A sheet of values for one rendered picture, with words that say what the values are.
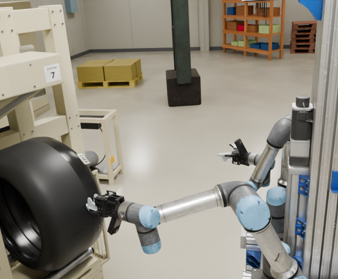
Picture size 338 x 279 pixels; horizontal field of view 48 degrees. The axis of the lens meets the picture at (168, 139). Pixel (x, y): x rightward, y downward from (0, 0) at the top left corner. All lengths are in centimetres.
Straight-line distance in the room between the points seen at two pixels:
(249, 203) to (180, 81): 561
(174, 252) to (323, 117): 200
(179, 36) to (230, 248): 432
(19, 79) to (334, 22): 134
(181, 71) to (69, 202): 550
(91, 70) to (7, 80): 725
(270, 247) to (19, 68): 132
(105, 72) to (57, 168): 742
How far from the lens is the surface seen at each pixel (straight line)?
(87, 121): 423
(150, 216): 136
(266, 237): 155
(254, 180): 227
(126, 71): 881
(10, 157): 167
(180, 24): 680
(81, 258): 191
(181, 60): 686
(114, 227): 154
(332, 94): 168
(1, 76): 184
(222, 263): 322
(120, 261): 331
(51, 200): 156
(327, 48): 164
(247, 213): 144
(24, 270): 211
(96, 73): 903
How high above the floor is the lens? 205
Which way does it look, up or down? 21 degrees down
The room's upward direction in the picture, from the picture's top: 4 degrees counter-clockwise
